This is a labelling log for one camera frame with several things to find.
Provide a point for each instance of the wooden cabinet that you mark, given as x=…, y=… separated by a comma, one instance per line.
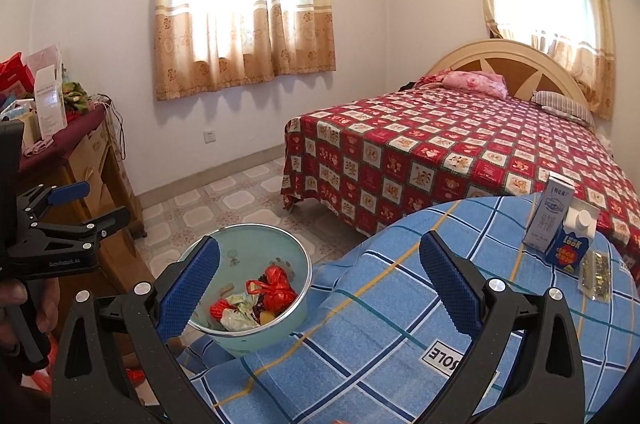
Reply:
x=90, y=163

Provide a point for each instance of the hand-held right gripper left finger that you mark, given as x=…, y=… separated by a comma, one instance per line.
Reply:
x=192, y=284

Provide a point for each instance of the narrow beige patterned curtain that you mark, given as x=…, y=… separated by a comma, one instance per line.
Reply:
x=602, y=53

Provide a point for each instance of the white tall carton box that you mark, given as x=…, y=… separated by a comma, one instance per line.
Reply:
x=547, y=214

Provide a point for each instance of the person's left hand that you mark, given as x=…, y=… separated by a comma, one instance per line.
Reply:
x=47, y=304

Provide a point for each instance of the cream wooden headboard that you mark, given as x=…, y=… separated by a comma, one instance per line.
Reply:
x=500, y=51

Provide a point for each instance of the red gift bag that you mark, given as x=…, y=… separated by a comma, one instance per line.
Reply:
x=12, y=73

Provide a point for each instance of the colourful crumpled cloth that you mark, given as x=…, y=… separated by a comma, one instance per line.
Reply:
x=76, y=96

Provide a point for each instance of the light green plastic bag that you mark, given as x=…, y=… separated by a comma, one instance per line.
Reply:
x=240, y=314

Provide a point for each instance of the white wall socket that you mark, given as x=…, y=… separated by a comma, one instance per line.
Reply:
x=210, y=136

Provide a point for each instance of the striped pillow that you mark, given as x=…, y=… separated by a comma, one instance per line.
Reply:
x=562, y=106

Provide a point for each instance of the blue milk carton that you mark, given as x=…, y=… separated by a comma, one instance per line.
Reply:
x=570, y=249

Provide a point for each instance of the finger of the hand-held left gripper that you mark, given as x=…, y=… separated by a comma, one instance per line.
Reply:
x=90, y=229
x=60, y=196

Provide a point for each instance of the pink pillow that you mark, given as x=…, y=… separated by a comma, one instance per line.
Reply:
x=475, y=82

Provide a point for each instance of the blue checkered tablecloth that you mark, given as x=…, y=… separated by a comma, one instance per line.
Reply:
x=350, y=304

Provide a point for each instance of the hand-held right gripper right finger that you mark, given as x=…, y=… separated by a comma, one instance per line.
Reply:
x=447, y=284

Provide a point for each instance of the wide beige patterned curtain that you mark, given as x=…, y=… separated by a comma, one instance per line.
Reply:
x=225, y=53

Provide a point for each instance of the bed with red quilt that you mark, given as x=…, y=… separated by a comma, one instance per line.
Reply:
x=425, y=153

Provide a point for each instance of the clear plastic packet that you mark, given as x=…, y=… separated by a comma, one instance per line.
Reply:
x=595, y=276

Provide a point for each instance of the pink cloth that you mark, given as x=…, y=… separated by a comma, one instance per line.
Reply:
x=39, y=147

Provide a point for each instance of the light blue trash bin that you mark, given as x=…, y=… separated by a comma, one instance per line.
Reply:
x=240, y=249

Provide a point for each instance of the red mesh net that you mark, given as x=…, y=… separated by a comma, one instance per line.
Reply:
x=220, y=308

